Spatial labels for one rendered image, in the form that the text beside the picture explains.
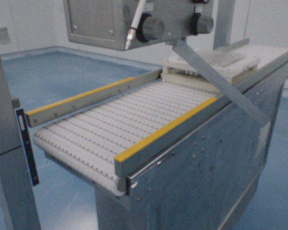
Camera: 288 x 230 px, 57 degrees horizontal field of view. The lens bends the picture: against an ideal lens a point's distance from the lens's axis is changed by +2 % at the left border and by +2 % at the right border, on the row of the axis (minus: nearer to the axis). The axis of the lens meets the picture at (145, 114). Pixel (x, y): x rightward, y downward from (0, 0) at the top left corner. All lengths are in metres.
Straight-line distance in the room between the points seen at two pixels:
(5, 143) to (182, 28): 0.43
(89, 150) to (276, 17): 3.37
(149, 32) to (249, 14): 3.50
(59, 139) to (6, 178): 0.16
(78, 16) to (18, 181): 0.44
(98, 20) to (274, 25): 3.45
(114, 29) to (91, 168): 0.26
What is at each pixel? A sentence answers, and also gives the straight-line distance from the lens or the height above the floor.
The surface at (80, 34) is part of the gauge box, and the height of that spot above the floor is 1.17.
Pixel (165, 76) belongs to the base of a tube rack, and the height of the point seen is 0.96.
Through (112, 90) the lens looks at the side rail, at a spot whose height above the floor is 0.97.
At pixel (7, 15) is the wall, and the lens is 6.10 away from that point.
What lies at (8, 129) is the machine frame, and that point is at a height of 0.96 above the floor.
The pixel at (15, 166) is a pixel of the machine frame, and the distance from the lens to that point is 0.66.
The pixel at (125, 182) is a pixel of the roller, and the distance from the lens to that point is 0.46.
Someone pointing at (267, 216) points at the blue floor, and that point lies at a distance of 1.83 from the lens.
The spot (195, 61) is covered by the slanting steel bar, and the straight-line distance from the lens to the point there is 0.51.
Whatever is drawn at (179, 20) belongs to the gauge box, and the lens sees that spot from 0.39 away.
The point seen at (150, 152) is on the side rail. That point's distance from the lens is 0.46.
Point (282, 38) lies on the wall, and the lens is 3.70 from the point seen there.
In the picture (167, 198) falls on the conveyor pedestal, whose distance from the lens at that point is 0.72.
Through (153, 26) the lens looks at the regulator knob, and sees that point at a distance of 0.31.
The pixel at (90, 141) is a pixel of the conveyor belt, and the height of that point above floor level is 0.94.
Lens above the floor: 1.21
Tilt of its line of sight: 25 degrees down
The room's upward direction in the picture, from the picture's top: straight up
